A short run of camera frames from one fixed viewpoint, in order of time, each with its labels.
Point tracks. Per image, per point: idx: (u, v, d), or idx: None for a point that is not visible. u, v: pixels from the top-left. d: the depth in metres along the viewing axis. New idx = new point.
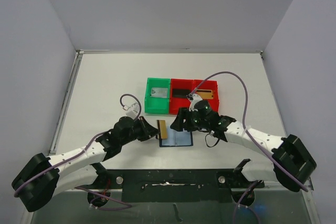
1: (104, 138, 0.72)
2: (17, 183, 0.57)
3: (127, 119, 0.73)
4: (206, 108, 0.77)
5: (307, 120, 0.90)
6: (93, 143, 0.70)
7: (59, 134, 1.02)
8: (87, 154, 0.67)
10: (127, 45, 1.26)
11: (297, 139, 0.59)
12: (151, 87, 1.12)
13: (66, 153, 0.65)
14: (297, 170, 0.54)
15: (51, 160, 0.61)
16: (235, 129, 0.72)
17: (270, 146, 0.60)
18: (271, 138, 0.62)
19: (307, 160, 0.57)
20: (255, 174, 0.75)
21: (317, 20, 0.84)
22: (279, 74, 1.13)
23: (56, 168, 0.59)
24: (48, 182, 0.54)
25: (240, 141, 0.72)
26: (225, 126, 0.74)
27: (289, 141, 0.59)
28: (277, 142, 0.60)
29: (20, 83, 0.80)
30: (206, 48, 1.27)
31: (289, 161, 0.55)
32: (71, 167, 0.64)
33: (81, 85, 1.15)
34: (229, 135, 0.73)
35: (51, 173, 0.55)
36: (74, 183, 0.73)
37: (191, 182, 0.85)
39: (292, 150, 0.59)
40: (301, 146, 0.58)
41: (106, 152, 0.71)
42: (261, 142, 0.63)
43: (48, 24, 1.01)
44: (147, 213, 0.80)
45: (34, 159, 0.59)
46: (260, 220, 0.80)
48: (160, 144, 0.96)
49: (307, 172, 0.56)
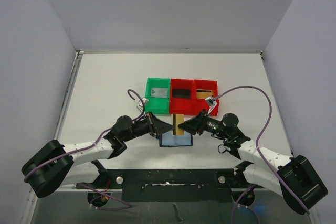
1: (110, 135, 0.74)
2: (29, 168, 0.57)
3: (125, 120, 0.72)
4: (233, 125, 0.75)
5: (307, 120, 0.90)
6: (102, 139, 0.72)
7: (59, 134, 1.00)
8: (97, 148, 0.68)
10: (127, 46, 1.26)
11: (306, 160, 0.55)
12: (151, 87, 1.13)
13: (78, 144, 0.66)
14: (302, 191, 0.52)
15: (66, 148, 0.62)
16: (248, 148, 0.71)
17: (277, 164, 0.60)
18: (280, 157, 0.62)
19: (317, 183, 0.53)
20: (258, 180, 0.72)
21: (317, 20, 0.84)
22: (279, 74, 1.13)
23: (70, 155, 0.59)
24: (62, 167, 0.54)
25: (252, 160, 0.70)
26: (240, 145, 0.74)
27: (296, 161, 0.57)
28: (285, 161, 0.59)
29: (20, 83, 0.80)
30: (207, 48, 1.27)
31: (293, 180, 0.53)
32: (83, 158, 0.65)
33: (81, 85, 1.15)
34: (241, 152, 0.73)
35: (65, 158, 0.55)
36: (79, 177, 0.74)
37: (191, 182, 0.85)
39: (301, 171, 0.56)
40: (310, 168, 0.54)
41: (113, 150, 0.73)
42: (270, 160, 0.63)
43: (48, 24, 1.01)
44: (147, 212, 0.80)
45: (49, 145, 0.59)
46: (260, 220, 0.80)
48: (160, 144, 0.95)
49: (315, 196, 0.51)
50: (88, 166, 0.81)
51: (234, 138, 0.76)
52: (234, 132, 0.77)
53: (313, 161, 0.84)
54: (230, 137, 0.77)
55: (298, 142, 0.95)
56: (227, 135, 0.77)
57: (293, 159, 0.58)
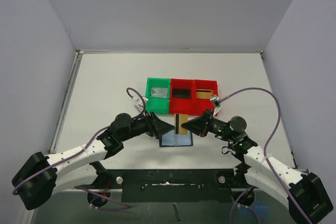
1: (104, 136, 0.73)
2: (17, 181, 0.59)
3: (124, 117, 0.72)
4: (241, 130, 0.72)
5: (306, 120, 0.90)
6: (94, 141, 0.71)
7: (59, 134, 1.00)
8: (86, 153, 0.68)
10: (127, 46, 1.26)
11: (317, 179, 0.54)
12: (151, 86, 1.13)
13: (65, 152, 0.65)
14: (310, 209, 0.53)
15: (50, 160, 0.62)
16: (255, 156, 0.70)
17: (289, 181, 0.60)
18: (291, 172, 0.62)
19: (325, 201, 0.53)
20: (259, 184, 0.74)
21: (317, 20, 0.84)
22: (279, 74, 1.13)
23: (54, 167, 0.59)
24: (45, 182, 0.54)
25: (258, 168, 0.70)
26: (245, 150, 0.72)
27: (307, 179, 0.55)
28: (297, 178, 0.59)
29: (20, 83, 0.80)
30: (206, 48, 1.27)
31: (303, 200, 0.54)
32: (71, 167, 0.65)
33: (81, 85, 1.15)
34: (247, 159, 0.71)
35: (48, 173, 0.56)
36: (73, 182, 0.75)
37: (191, 182, 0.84)
39: (311, 188, 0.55)
40: (321, 187, 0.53)
41: (107, 150, 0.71)
42: (280, 173, 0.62)
43: (48, 25, 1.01)
44: (147, 212, 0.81)
45: (33, 158, 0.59)
46: (260, 220, 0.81)
48: (160, 144, 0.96)
49: (321, 213, 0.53)
50: (85, 169, 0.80)
51: (240, 142, 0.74)
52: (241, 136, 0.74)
53: (313, 161, 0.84)
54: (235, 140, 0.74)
55: (298, 142, 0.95)
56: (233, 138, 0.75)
57: (305, 176, 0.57)
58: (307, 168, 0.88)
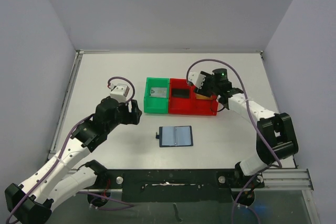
1: (81, 129, 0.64)
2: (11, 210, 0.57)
3: (111, 101, 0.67)
4: (222, 74, 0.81)
5: (306, 120, 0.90)
6: (69, 144, 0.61)
7: (59, 134, 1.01)
8: (62, 162, 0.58)
10: (126, 45, 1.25)
11: (289, 117, 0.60)
12: (151, 86, 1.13)
13: (40, 171, 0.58)
14: (276, 145, 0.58)
15: (25, 188, 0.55)
16: (237, 99, 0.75)
17: (260, 116, 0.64)
18: (265, 110, 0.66)
19: (292, 141, 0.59)
20: (250, 164, 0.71)
21: (316, 20, 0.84)
22: (279, 74, 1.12)
23: (31, 193, 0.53)
24: (28, 212, 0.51)
25: (239, 111, 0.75)
26: (232, 95, 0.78)
27: (279, 118, 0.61)
28: (269, 115, 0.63)
29: (20, 83, 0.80)
30: (206, 48, 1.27)
31: (269, 132, 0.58)
32: (53, 183, 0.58)
33: (81, 85, 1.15)
34: (231, 103, 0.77)
35: (28, 202, 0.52)
36: (74, 190, 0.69)
37: (191, 182, 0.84)
39: (280, 127, 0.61)
40: (290, 123, 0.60)
41: (92, 142, 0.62)
42: (255, 113, 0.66)
43: (48, 24, 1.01)
44: (147, 213, 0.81)
45: (8, 191, 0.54)
46: (260, 220, 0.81)
48: (160, 144, 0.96)
49: (287, 151, 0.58)
50: (82, 173, 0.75)
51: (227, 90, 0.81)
52: (226, 84, 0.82)
53: (313, 161, 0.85)
54: (220, 87, 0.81)
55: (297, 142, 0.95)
56: (219, 85, 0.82)
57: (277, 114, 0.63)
58: (307, 168, 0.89)
